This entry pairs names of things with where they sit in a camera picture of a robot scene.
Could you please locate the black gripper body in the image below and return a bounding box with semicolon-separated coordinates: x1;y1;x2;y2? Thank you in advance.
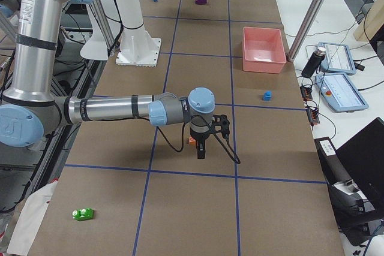
190;131;211;150

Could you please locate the orange block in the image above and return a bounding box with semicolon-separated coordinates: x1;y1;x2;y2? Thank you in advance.
188;137;196;145

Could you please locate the small blue block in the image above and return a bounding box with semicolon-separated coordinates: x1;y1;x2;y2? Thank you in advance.
262;91;272;101

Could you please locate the purple block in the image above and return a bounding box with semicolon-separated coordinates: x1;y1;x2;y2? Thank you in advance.
194;0;208;5

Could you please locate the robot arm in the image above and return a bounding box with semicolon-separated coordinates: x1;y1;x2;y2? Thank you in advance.
1;0;215;159

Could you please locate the pink plastic box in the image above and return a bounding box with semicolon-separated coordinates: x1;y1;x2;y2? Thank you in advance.
242;26;286;74

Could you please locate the black box with label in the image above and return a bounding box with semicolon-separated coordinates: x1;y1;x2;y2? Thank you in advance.
314;137;352;185

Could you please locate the green block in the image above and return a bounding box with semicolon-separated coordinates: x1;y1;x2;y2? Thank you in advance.
72;207;94;221

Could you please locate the black water bottle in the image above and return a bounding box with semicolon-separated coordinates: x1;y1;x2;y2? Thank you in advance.
301;46;326;78

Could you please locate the near teach pendant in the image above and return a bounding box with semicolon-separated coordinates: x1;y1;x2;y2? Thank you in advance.
315;73;369;113

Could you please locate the teach pendant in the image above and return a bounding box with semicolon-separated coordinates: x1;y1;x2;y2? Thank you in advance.
315;73;369;113
318;42;356;75

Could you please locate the far teach pendant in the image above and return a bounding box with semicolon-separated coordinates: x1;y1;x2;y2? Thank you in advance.
318;42;356;75

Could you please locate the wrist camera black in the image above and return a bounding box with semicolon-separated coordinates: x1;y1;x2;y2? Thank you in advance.
212;115;230;140

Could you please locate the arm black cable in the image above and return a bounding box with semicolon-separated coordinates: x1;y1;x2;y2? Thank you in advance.
157;114;241;165

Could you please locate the white pedestal column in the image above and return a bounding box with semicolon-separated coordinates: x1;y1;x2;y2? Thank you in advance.
116;0;161;67

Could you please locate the aluminium frame post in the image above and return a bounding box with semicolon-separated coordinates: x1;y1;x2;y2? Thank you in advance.
287;0;324;62

